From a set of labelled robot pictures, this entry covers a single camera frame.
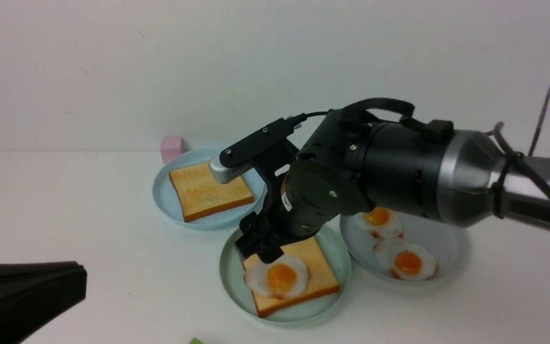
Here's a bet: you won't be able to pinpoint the green cube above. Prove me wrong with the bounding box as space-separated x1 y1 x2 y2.
189 337 204 344

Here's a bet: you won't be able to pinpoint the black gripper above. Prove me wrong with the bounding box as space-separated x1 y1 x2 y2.
235 110 376 264

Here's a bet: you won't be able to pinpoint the toast bread slice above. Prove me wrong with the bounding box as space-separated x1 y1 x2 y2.
169 161 254 222
242 237 340 318

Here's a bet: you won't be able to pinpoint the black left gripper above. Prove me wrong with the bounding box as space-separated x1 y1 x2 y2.
0 261 87 344

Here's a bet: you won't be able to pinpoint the pink cube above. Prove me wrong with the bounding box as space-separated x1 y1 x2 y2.
160 135 186 164

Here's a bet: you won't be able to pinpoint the black cable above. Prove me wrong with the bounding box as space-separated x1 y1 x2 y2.
299 86 550 230

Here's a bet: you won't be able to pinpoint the grey plate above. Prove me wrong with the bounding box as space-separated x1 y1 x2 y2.
339 213 468 286

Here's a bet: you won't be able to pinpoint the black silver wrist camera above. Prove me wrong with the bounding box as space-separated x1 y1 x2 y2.
208 115 306 185

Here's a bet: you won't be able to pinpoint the light green plate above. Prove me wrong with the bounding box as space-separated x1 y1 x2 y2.
220 226 353 327

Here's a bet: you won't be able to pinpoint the light blue plate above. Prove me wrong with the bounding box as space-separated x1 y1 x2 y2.
152 148 266 231

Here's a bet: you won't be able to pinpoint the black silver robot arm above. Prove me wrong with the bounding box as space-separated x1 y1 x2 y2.
0 98 550 344

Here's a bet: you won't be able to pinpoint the fried egg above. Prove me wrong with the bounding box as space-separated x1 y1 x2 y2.
244 255 308 299
352 207 404 240
373 238 439 281

